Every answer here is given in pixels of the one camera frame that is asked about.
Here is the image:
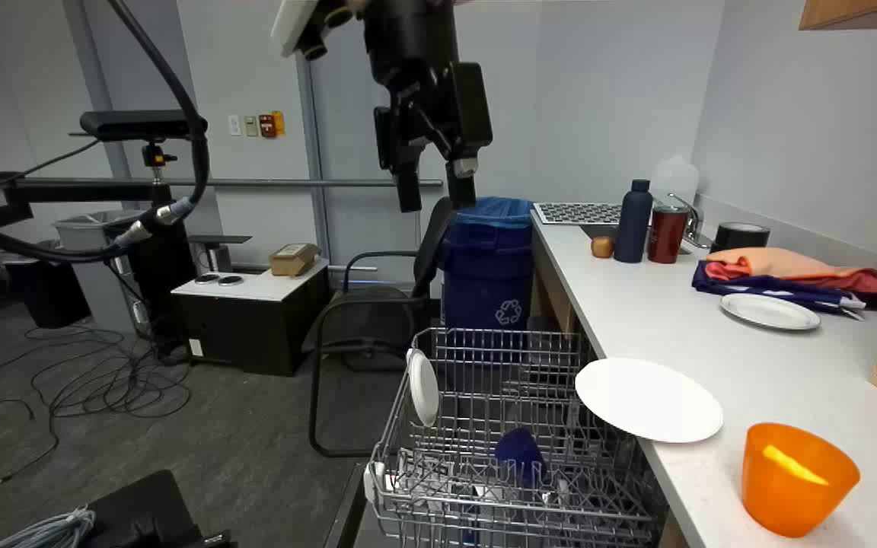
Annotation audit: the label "small white plate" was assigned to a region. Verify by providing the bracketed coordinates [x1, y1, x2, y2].
[402, 346, 445, 427]
[718, 290, 821, 335]

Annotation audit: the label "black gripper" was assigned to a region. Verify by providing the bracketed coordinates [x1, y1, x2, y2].
[361, 0, 497, 213]

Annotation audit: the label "gray wall rail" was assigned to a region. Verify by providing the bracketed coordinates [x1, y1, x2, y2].
[168, 178, 450, 194]

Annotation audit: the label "wire dishwasher rack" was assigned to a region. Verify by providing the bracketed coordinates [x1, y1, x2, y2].
[361, 324, 670, 548]

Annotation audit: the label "black trash bin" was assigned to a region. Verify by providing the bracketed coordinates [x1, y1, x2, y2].
[4, 257, 95, 333]

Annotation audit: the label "black robot cart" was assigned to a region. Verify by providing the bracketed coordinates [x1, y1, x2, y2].
[83, 467, 237, 548]

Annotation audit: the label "white light switch plate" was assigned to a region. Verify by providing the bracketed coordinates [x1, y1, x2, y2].
[225, 113, 262, 141]

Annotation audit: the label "black stereo camera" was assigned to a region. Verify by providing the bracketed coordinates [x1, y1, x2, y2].
[78, 108, 209, 142]

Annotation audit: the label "large white plate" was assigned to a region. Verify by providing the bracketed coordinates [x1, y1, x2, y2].
[574, 357, 728, 449]

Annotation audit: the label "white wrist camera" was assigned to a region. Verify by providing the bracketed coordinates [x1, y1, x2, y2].
[268, 0, 364, 62]

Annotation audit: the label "blue cup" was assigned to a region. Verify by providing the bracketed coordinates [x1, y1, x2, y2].
[495, 424, 555, 490]

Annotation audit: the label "gray striped cloth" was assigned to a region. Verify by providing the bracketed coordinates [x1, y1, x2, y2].
[0, 506, 97, 548]

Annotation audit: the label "blue recycling bin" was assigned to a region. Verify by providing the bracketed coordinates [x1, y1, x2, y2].
[435, 194, 539, 333]

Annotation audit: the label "clear plastic bag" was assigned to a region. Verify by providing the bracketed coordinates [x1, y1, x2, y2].
[650, 152, 707, 216]

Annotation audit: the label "small black device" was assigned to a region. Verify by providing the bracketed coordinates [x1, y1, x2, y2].
[191, 269, 251, 286]

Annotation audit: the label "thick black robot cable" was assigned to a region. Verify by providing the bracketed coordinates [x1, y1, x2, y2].
[0, 0, 212, 269]

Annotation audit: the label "orange fire alarm switch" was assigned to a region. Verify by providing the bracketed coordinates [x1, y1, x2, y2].
[257, 108, 289, 142]

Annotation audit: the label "small cardboard box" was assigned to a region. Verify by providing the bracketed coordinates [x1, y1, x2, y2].
[268, 242, 321, 281]

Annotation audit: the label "black office chair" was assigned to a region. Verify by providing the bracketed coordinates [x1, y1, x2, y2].
[308, 194, 457, 460]

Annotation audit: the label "wooden wall cabinet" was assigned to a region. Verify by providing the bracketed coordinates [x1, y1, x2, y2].
[799, 0, 877, 31]

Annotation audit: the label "black tape roll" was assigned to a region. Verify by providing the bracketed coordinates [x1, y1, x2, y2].
[709, 219, 775, 257]

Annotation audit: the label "orange plastic cup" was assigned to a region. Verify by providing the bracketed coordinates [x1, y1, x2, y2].
[741, 421, 863, 538]

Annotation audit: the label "black floor cables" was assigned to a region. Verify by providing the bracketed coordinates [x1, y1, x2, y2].
[0, 324, 197, 481]

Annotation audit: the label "red tumbler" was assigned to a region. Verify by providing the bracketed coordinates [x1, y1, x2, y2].
[646, 203, 692, 269]

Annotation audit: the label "dark blue cloth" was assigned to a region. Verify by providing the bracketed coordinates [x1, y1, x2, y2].
[692, 260, 868, 318]

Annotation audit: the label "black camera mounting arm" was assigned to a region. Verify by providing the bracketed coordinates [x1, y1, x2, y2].
[0, 138, 183, 246]

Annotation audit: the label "black cabinet with white top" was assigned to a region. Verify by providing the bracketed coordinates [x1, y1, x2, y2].
[171, 260, 334, 377]

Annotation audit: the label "gray computer tower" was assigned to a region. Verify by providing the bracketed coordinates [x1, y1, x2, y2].
[51, 208, 154, 337]

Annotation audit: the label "orange cloth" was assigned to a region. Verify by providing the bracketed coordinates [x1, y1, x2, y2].
[707, 243, 877, 300]

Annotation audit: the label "navy water bottle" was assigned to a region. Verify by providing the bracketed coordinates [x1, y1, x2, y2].
[613, 178, 654, 264]

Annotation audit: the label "black computer tower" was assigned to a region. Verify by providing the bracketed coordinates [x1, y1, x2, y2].
[126, 219, 202, 354]

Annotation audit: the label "small gray side table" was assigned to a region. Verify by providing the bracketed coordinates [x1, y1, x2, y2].
[187, 233, 257, 276]

